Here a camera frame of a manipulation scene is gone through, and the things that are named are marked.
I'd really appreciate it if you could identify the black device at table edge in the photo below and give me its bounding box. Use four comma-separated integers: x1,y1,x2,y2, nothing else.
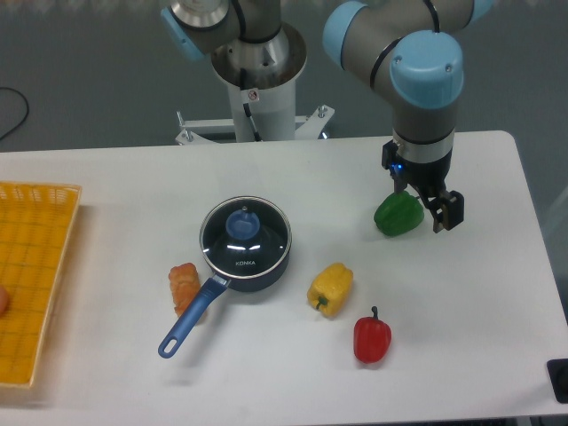
547,359,568,404

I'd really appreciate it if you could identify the dark blue saucepan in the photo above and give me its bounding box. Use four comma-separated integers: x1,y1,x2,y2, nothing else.
158,196,292,359

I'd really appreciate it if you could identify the glass pot lid blue knob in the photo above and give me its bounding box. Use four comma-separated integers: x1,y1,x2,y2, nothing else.
199,196,292,280

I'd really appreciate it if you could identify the yellow woven basket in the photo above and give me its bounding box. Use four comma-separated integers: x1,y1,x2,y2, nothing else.
1,181,82,388

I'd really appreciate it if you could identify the orange toy bread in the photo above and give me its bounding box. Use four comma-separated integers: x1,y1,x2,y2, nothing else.
168,263,201,317

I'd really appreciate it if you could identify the green bell pepper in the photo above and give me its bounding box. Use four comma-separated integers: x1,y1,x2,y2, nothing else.
374,191,424,237

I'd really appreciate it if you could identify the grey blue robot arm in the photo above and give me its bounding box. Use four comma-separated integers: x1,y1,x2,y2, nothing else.
161,1,492,231

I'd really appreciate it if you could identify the black cable on floor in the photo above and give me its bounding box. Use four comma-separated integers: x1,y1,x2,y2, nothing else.
0,86,30,140

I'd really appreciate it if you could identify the yellow bell pepper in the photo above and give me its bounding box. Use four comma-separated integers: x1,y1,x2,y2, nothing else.
307,263,353,318

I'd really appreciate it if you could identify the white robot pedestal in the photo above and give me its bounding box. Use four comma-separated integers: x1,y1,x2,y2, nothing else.
176,23,335,146

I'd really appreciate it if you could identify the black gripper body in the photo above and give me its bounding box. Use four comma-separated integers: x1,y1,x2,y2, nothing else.
382,139,453,190

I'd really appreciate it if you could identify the red bell pepper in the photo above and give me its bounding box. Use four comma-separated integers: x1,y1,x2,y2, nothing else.
353,305,392,364

